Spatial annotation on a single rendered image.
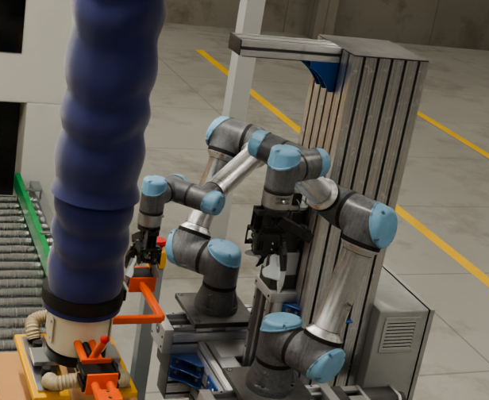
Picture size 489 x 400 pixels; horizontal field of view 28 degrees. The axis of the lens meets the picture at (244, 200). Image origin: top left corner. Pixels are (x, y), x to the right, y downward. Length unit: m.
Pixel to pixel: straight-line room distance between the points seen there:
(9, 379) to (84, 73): 1.03
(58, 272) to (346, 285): 0.79
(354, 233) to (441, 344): 3.17
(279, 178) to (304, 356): 0.65
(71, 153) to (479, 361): 3.69
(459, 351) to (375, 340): 2.68
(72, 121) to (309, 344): 0.91
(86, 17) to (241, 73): 3.78
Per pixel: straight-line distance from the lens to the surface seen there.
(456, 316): 6.29
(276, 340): 2.89
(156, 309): 3.01
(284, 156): 2.37
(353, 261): 2.79
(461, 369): 5.69
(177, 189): 3.09
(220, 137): 3.38
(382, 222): 2.75
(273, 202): 2.41
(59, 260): 2.72
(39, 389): 2.79
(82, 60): 2.51
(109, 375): 2.63
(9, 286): 4.54
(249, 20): 6.14
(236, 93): 6.23
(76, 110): 2.54
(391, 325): 3.22
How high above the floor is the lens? 2.57
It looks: 20 degrees down
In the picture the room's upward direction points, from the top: 10 degrees clockwise
